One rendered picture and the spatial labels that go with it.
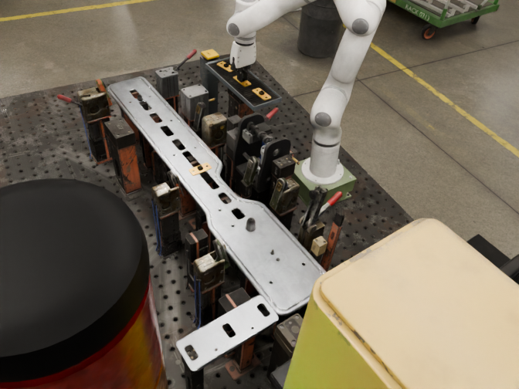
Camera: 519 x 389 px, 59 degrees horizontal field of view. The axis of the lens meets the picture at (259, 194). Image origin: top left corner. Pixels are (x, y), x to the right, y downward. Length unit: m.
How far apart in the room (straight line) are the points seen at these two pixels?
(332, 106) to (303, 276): 0.67
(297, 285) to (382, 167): 2.17
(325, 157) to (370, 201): 0.35
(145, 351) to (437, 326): 0.14
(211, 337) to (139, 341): 1.17
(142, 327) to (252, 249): 1.35
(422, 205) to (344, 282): 3.09
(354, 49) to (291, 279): 0.83
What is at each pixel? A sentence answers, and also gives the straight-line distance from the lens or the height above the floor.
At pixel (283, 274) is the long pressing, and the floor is 1.00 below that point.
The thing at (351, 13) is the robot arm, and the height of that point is 1.58.
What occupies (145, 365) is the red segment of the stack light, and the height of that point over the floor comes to 2.02.
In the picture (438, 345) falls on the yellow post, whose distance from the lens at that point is 0.24.
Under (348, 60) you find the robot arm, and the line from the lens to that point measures 1.72.
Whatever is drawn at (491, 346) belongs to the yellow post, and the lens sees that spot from 0.25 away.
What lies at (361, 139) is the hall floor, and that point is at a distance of 3.71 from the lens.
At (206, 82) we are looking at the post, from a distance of 2.18.
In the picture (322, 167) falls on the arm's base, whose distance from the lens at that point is 2.01.
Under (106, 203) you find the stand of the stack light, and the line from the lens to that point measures 0.16.
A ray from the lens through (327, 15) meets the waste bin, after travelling 4.45.
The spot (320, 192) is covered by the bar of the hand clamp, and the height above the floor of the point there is 1.20.
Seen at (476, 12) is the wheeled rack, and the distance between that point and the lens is 5.72.
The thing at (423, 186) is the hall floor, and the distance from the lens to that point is 3.47.
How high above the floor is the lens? 2.19
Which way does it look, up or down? 45 degrees down
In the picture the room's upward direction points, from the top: 7 degrees clockwise
